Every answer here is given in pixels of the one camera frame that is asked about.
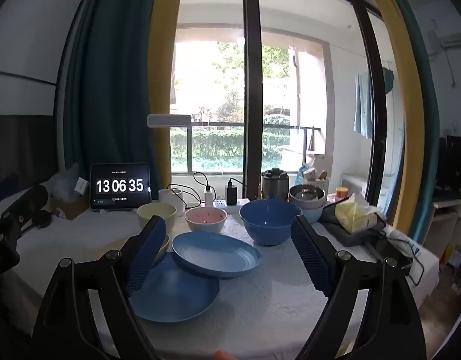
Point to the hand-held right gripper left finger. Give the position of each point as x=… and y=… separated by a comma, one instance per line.
x=148, y=258

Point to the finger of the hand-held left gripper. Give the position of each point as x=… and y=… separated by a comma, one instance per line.
x=3, y=189
x=28, y=200

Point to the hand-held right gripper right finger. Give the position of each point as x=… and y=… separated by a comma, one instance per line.
x=309, y=258

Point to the cream yellow bowl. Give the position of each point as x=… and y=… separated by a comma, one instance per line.
x=155, y=213

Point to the blue smooth plate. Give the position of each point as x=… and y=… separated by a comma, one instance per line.
x=174, y=300

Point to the large dark blue bowl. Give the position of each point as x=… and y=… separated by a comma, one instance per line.
x=268, y=221

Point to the blue ribbed plate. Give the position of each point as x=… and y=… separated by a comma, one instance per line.
x=215, y=255

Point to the pink watermelon pattern bowl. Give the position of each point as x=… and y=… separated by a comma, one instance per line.
x=206, y=219

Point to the person's right hand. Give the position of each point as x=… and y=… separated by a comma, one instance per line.
x=223, y=355

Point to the small white bowl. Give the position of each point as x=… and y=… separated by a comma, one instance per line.
x=162, y=249

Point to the black round object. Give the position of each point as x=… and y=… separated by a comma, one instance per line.
x=43, y=219

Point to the clear plastic bag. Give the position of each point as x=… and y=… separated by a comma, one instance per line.
x=63, y=182

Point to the grey towel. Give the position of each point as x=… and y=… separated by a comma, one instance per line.
x=339, y=228

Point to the cardboard box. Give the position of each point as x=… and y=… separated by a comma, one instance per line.
x=71, y=210

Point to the light blue bowl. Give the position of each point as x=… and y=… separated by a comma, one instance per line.
x=312, y=214

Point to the small white box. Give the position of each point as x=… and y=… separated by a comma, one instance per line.
x=81, y=186

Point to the white textured tablecloth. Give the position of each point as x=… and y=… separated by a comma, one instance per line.
x=268, y=300

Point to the yellow tissue pack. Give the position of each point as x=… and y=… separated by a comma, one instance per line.
x=354, y=213

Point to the pink steel-lined bowl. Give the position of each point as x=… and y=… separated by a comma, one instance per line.
x=307, y=195

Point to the white round device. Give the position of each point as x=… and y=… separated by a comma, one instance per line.
x=170, y=198

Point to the white plastic basket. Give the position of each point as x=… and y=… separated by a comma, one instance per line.
x=322, y=186

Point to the red can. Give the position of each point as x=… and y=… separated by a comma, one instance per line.
x=344, y=194

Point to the tablet clock display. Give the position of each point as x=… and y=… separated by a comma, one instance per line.
x=119, y=185

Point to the stainless steel tumbler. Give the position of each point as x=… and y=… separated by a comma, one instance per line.
x=275, y=185

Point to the blue bag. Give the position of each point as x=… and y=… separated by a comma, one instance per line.
x=301, y=176

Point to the snack packet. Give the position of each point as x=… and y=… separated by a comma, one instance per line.
x=310, y=173

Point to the wooden spoon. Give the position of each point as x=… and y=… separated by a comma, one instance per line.
x=323, y=174

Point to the white charger plug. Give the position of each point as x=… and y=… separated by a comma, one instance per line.
x=209, y=195

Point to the white appliance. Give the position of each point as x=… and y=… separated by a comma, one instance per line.
x=356, y=183

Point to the white power strip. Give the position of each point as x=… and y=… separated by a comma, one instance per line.
x=223, y=203

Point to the black charger plug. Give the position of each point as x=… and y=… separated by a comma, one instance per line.
x=231, y=195

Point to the teal curtain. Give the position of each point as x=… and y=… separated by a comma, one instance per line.
x=425, y=138
x=110, y=82

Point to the side shelf unit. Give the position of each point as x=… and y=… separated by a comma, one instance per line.
x=453, y=210

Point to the hanging light blue garment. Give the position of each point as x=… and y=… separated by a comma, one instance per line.
x=363, y=105

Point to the yellow curtain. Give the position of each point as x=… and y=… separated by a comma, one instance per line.
x=163, y=63
x=399, y=101

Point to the hanging green garment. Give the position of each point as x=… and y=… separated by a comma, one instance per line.
x=388, y=79

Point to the white air conditioner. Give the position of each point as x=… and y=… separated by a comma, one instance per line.
x=457, y=40

